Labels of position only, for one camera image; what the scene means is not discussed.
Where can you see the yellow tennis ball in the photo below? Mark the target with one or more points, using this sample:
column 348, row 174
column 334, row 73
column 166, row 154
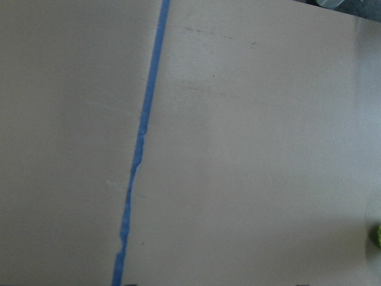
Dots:
column 374, row 235

